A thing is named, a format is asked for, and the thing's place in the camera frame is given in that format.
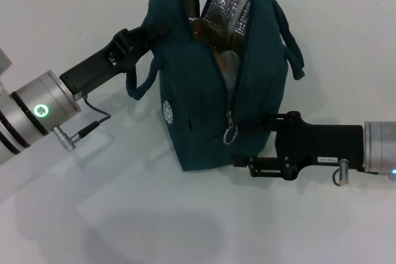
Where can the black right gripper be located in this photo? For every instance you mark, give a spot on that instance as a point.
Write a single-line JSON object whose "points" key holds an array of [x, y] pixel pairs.
{"points": [[315, 143]]}

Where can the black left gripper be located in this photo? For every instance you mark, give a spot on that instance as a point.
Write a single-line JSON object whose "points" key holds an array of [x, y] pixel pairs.
{"points": [[92, 66]]}

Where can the yellow pear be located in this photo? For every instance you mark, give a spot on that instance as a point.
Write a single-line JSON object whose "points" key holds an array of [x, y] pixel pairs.
{"points": [[227, 61]]}

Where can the dark blue-green insulated lunch bag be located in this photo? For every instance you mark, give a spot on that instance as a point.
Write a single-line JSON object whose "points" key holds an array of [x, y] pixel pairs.
{"points": [[195, 115]]}

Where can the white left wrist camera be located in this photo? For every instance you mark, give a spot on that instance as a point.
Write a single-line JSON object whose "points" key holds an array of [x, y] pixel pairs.
{"points": [[4, 63]]}

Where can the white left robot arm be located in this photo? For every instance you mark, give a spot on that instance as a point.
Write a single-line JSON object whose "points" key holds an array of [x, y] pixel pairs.
{"points": [[34, 115]]}

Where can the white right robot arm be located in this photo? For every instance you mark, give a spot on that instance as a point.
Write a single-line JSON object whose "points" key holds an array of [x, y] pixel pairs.
{"points": [[380, 149]]}

